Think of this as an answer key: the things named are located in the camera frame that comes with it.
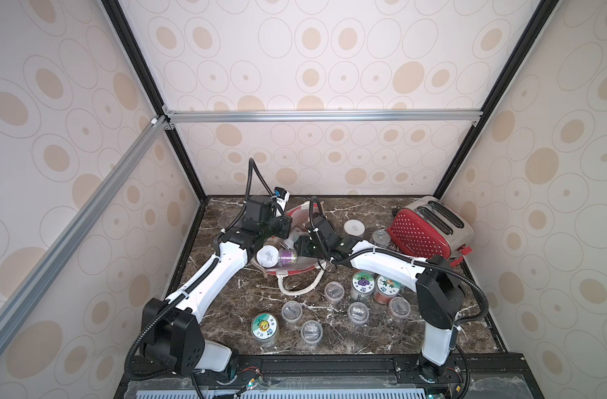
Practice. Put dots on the red content clear jar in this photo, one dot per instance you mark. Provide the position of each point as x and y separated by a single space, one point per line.
334 292

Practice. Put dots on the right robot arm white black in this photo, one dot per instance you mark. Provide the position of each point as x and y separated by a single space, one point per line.
446 300

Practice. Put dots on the silver diagonal rail left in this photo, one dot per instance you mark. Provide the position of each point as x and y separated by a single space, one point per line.
32 289

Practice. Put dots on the clear jar front row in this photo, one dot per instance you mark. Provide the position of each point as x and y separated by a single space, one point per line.
358 313

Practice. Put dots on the large white lid canister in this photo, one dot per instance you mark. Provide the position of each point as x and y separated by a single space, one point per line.
355 228

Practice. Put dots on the purple flower label jar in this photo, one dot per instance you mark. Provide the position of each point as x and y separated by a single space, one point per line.
362 286

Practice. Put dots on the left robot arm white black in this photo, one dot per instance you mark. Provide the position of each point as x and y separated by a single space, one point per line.
171 340

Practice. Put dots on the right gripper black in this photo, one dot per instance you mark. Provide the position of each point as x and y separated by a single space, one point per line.
307 244

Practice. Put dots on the clear small seed jar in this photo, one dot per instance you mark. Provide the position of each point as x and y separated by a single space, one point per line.
399 308

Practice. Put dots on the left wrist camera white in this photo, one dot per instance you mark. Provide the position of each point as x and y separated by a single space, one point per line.
280 198

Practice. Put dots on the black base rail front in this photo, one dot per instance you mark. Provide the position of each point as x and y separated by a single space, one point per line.
490 375

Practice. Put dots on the red green label jar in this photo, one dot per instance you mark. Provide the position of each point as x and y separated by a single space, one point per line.
386 289

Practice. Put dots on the white lid purple jar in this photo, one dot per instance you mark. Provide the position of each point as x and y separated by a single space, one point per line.
271 257

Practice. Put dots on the red silver toaster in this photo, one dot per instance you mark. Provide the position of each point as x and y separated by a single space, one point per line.
427 227

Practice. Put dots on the silver horizontal rail back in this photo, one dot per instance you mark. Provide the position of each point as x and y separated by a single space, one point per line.
317 116

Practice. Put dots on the yellow green lid jar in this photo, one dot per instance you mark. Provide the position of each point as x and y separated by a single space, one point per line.
265 329

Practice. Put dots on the burlap canvas bag red lining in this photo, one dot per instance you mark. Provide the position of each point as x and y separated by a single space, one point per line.
300 217

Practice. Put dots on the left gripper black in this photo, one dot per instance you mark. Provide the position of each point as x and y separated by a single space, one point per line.
284 231

